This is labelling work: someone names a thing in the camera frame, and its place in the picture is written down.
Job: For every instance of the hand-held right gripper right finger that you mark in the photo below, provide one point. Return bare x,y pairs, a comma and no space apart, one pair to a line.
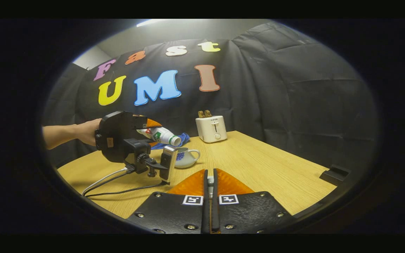
215,211

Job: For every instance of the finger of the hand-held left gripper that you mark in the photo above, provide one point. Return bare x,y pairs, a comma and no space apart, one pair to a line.
153,123

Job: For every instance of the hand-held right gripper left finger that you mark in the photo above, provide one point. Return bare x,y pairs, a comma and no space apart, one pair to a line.
206,211

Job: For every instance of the white water bottle green label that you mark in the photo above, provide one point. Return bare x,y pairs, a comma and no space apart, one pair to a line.
162,135

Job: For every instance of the white blue teacup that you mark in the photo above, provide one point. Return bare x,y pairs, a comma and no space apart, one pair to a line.
186,160

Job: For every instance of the blue towel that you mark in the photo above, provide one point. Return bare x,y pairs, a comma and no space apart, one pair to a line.
185,138

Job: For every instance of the brown toast slice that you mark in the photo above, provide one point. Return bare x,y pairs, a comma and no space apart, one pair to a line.
208,113
201,114

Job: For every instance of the white toaster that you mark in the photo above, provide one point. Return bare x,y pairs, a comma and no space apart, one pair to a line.
211,129

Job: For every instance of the black plastic stand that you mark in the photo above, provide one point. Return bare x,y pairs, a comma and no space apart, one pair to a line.
334,175

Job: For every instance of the black backdrop cloth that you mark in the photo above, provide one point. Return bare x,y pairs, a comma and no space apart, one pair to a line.
294,95

